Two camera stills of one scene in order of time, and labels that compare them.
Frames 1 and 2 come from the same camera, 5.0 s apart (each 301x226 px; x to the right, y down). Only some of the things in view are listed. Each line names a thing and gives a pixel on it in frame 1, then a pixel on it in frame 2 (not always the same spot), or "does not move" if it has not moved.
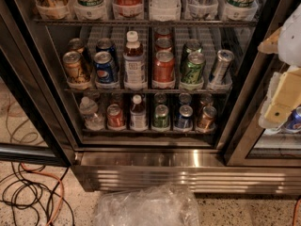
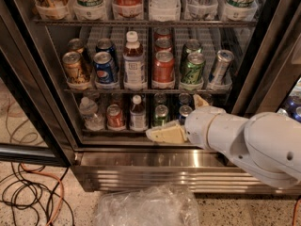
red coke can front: [164, 67] does not move
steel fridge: [153, 88] does not move
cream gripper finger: [270, 45] to [199, 102]
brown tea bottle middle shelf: [134, 62] does not move
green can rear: [193, 45] does not move
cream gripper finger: [286, 97] to [169, 132]
